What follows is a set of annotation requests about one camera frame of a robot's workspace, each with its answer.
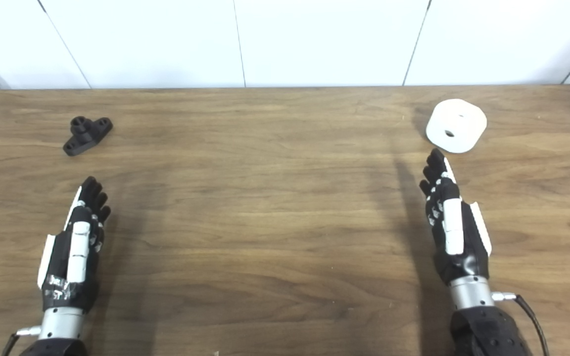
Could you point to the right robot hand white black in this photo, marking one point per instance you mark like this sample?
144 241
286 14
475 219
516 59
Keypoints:
455 232

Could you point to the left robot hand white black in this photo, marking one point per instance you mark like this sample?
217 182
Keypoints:
79 247

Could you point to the round white plastic piece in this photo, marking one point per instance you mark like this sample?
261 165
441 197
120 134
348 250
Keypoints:
455 123

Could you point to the black plastic holder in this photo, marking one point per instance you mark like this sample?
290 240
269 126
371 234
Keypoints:
87 136

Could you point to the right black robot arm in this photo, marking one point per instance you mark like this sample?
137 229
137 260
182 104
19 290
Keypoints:
483 326

